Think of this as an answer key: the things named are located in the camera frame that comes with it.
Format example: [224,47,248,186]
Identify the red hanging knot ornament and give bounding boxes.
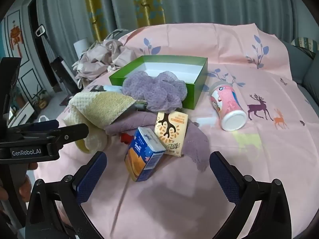
[10,26,23,53]

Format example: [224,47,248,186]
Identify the crumpled beige cloth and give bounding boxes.
[72,29,140,87]

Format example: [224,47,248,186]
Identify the person's left hand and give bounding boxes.
[19,163,38,200]

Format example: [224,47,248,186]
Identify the yellow patterned curtain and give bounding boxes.
[83,0,166,41]

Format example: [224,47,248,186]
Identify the potted plant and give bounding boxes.
[32,87,49,109]

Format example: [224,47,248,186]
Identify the pink deer print tablecloth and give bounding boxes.
[53,23,319,239]

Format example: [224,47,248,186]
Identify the pink canister white lid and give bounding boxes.
[209,81,248,131]

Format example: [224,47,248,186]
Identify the green cardboard box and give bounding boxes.
[109,55,208,110]

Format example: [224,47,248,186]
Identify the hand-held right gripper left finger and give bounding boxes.
[25,151,107,239]

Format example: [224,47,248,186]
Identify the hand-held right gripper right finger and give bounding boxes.
[209,151,292,239]

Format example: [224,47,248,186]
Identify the yellow tree print tissue pack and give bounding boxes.
[155,111,189,158]

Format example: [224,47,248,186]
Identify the blue and orange tissue pack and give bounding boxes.
[125,127,166,182]

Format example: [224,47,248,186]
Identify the grey sofa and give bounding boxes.
[282,40,319,135]

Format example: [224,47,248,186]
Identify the black stand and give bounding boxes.
[51,56,78,95]

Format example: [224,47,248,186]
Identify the purple towel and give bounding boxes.
[103,111,210,172]

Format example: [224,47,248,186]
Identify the purple mesh bath pouf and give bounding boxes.
[122,71,187,112]

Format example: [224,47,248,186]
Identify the patterned cushion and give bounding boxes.
[290,37,319,60]

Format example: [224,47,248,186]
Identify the grey curtain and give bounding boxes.
[37,0,307,45]

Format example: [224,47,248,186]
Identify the yellow and white towel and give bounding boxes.
[63,91,137,154]

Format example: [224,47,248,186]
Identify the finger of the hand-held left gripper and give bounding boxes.
[15,119,60,129]
[7,123,90,145]

